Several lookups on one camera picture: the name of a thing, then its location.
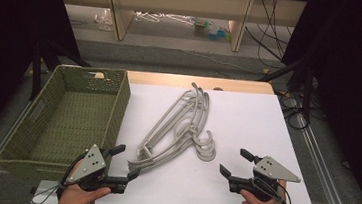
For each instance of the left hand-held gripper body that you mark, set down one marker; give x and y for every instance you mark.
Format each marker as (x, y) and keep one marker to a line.
(91, 163)

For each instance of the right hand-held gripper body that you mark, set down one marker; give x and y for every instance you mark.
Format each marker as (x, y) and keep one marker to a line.
(272, 171)

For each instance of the grey plastic clothes hanger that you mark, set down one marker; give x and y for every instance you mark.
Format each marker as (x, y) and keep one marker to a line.
(212, 149)
(206, 158)

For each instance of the pile of grey hangers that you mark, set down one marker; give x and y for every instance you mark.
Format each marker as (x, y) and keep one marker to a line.
(211, 137)

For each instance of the green woven basket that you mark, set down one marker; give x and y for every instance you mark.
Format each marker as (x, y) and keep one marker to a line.
(77, 118)

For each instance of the person's left hand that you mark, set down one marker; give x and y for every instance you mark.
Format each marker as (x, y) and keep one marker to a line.
(76, 199)

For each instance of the black metal stand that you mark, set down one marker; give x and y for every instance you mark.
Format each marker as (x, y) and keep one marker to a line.
(36, 74)
(307, 90)

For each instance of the black curtain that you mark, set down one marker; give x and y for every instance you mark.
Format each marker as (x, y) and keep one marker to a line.
(3, 48)
(358, 82)

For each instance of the colourful plastic toys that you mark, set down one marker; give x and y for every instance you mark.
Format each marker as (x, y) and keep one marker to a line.
(211, 30)

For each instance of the clear plastic bag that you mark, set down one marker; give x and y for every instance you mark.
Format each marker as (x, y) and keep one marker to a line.
(104, 20)

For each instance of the beige wooden shelf unit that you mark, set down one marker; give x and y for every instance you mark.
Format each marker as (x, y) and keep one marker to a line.
(178, 1)

